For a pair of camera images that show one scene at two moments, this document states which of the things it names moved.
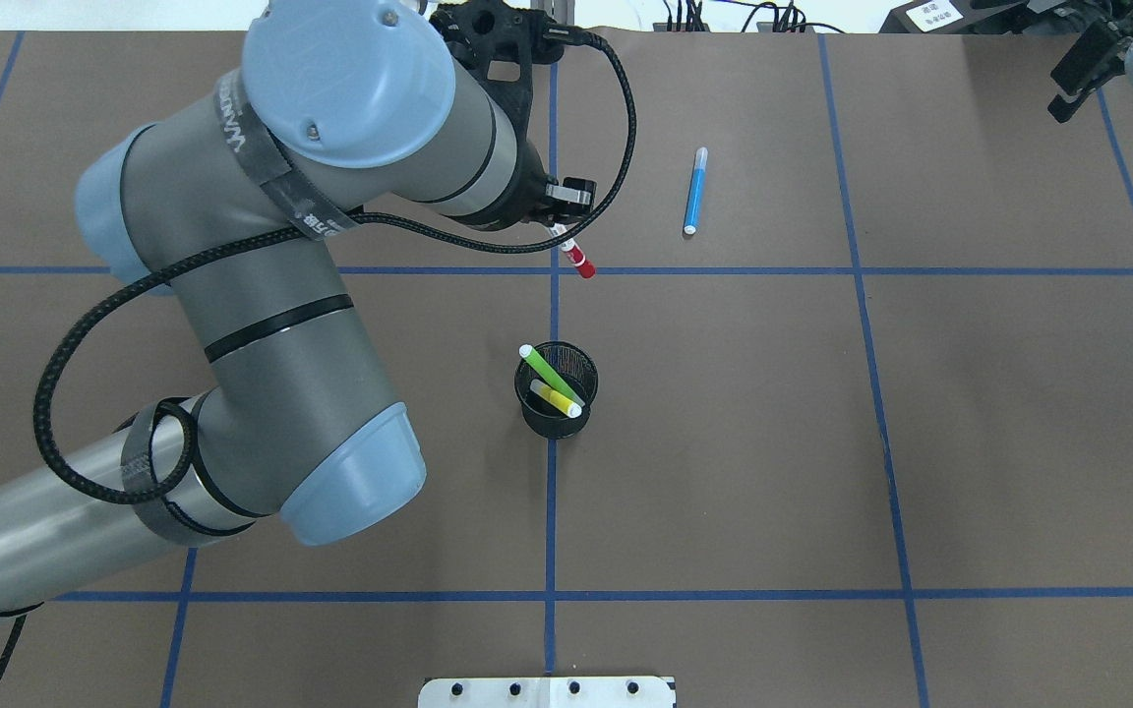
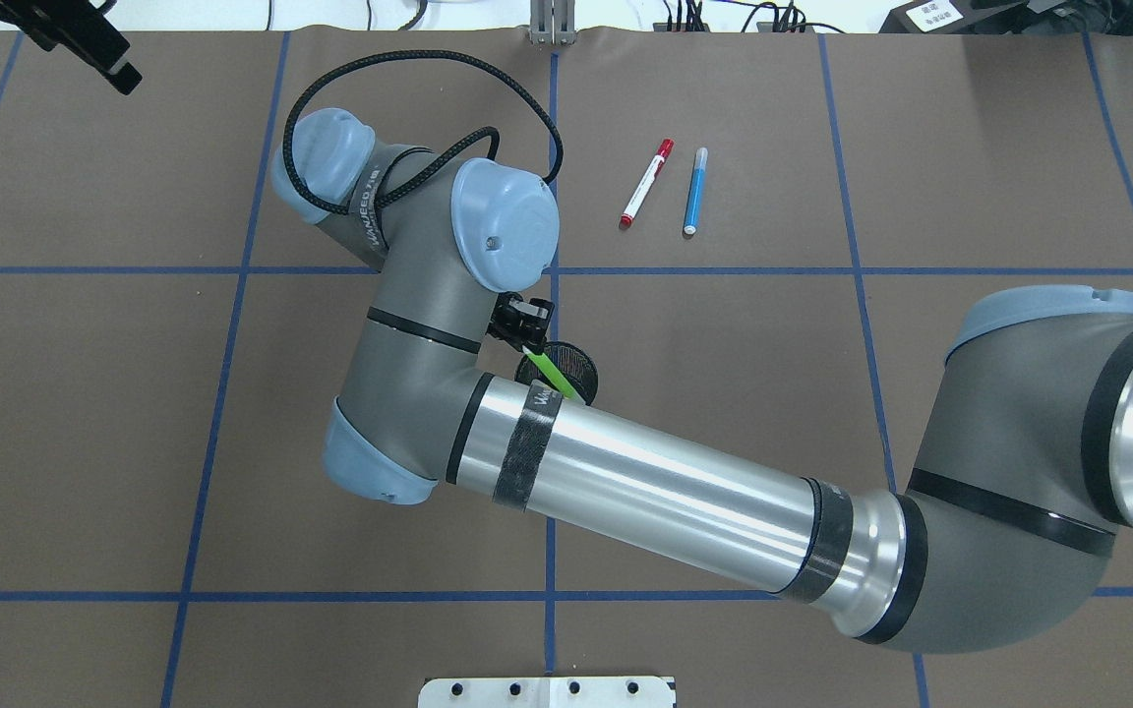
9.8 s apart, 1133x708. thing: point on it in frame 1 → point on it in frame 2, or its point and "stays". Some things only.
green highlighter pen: [550, 374] stays
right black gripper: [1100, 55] → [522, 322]
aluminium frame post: [562, 11] stays
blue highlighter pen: [695, 192] stays
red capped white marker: [584, 266] → [646, 183]
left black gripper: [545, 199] → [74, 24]
